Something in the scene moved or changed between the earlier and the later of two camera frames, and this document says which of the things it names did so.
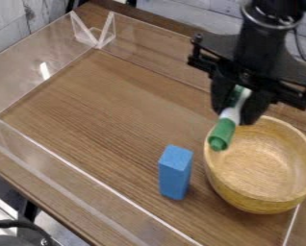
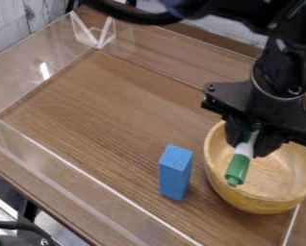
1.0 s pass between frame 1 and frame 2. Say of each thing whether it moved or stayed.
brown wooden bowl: stayed
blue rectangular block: stayed
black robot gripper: moved
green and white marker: moved
